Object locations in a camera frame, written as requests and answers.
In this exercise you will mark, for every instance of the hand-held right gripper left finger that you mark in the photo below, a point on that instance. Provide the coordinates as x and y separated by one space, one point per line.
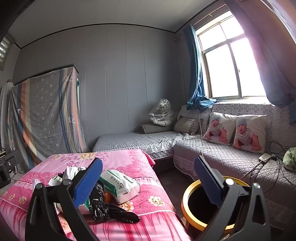
89 183

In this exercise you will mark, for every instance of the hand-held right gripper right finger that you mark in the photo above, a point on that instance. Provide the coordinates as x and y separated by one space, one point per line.
208 183

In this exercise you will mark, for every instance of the black bin with yellow rim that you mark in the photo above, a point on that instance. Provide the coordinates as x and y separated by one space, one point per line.
196 208

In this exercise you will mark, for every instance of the white tissue pack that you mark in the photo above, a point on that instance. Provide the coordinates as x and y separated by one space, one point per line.
122 185

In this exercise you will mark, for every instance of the small white green box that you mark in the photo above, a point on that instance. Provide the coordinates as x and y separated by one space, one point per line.
54 180

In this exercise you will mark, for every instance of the white paper wrapper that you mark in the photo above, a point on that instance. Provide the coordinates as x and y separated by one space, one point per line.
71 171

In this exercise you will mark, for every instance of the grey quilted sofa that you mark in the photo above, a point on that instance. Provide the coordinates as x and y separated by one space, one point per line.
219 162

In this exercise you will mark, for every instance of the black plastic bag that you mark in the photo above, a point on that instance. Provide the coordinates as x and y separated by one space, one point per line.
104 208

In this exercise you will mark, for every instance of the baby print pillow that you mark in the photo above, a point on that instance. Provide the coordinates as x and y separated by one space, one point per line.
248 134
216 128

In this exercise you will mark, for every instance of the white plastic sheet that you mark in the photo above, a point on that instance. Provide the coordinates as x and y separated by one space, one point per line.
4 111

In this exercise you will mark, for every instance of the white power strip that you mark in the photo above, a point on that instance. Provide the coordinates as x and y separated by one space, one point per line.
264 157

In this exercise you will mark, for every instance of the pink floral bed cover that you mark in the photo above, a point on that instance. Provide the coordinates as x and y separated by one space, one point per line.
148 208

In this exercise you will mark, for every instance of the grey quilted pillow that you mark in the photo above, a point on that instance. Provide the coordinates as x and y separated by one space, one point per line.
192 111

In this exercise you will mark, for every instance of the grey bolster pillow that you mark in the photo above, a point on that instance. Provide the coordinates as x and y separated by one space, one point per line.
155 128

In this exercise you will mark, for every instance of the tiger plush in plastic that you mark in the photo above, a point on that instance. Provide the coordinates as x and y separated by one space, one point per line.
161 113

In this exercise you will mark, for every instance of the green cloth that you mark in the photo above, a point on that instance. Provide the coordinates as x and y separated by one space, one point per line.
290 160

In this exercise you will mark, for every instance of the blue curtain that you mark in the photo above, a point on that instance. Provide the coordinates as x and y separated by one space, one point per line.
196 69

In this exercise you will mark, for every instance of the white window blind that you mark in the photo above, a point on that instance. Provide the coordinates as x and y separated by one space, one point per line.
2 49

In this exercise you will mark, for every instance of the sliding window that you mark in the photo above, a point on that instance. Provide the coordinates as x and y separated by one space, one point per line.
229 58

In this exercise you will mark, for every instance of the purple curtain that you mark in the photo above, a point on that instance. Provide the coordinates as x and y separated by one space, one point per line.
266 58

